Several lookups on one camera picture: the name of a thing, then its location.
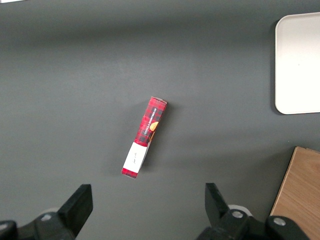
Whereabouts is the oak wooden drawer cabinet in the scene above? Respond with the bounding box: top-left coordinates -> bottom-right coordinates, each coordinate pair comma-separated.
269,146 -> 320,240

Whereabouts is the red tartan shortbread box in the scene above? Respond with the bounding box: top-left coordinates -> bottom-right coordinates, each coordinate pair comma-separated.
121,95 -> 169,180

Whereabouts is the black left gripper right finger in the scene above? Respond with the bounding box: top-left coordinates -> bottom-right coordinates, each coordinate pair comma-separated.
196,182 -> 252,240

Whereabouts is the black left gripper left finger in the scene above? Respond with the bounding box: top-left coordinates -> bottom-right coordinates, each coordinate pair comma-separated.
16,183 -> 94,240

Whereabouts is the beige rectangular plastic tray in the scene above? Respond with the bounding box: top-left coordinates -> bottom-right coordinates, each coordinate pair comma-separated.
274,11 -> 320,116

